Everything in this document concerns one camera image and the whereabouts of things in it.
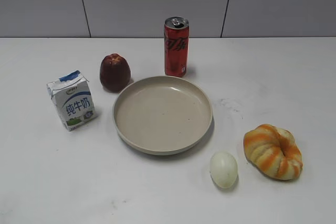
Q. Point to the white egg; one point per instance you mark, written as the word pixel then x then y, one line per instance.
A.
pixel 223 169

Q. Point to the beige round plate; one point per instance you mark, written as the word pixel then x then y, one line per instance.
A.
pixel 163 115

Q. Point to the dark red canele cake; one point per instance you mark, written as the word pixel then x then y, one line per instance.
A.
pixel 115 73

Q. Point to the red soda can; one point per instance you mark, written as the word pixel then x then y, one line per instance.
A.
pixel 176 36

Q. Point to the white blue milk carton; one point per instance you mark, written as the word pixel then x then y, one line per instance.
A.
pixel 72 99

